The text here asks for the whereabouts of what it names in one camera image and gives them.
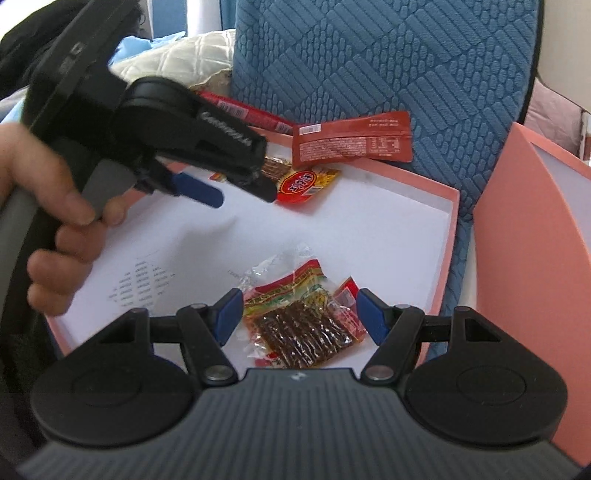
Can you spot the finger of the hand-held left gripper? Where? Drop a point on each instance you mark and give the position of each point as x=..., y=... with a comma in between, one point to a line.
x=198, y=191
x=258, y=182

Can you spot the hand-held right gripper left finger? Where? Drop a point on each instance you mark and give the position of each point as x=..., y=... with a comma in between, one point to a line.
x=228, y=318

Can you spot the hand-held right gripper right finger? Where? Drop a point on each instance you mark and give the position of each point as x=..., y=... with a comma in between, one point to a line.
x=371, y=318

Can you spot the yellow and red snack packet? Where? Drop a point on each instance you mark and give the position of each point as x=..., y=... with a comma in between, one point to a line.
x=304, y=184

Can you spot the long red snack packet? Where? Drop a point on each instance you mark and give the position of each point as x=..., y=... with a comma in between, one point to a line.
x=264, y=121

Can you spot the clear packet of brown sticks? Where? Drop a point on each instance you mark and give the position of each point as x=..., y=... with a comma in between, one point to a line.
x=300, y=327

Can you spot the shallow pink box lid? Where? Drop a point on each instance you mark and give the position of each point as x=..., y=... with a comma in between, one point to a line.
x=369, y=230

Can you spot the red snack packet white label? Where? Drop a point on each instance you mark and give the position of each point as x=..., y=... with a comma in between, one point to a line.
x=351, y=138

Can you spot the person's left hand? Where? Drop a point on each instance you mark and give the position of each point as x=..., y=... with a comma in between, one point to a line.
x=41, y=170

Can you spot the small red snack packet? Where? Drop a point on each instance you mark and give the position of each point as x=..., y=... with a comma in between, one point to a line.
x=345, y=300

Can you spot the light blue cloth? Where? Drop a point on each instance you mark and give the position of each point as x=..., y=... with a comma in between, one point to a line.
x=134, y=46

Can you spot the white quilted blanket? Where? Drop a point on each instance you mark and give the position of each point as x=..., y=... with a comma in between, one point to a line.
x=184, y=60

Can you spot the black cloth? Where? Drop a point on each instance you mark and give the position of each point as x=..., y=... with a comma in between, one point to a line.
x=18, y=50

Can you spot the blue quilted cushion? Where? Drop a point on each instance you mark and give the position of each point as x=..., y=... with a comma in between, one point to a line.
x=369, y=55

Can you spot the pale pink cloth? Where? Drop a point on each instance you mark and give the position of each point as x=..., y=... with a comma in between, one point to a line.
x=549, y=115

